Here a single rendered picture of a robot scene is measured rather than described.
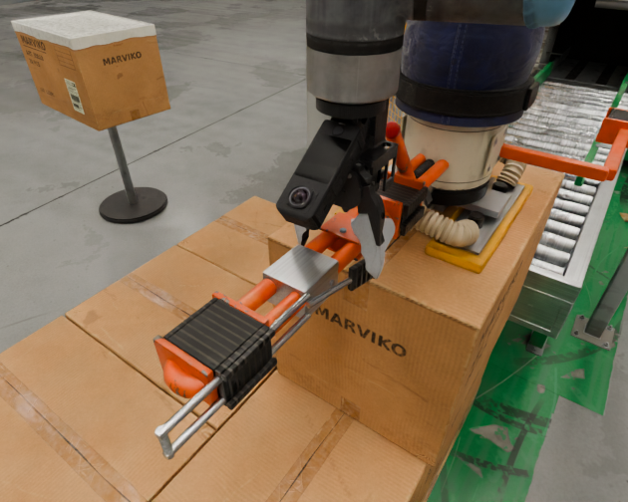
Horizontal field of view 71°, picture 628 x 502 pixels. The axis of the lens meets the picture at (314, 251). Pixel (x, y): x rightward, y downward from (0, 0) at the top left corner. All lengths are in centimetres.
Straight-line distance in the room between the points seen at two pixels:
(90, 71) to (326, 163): 192
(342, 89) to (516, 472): 147
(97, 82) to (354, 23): 197
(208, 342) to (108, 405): 73
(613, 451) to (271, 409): 124
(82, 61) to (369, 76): 194
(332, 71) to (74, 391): 98
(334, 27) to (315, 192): 14
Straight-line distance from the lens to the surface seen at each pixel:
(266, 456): 99
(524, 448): 176
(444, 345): 73
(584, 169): 88
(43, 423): 118
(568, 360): 209
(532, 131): 263
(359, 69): 42
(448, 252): 78
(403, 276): 74
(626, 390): 209
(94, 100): 232
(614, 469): 186
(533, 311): 149
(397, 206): 62
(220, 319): 45
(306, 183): 43
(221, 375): 40
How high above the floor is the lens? 142
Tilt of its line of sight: 37 degrees down
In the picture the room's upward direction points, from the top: straight up
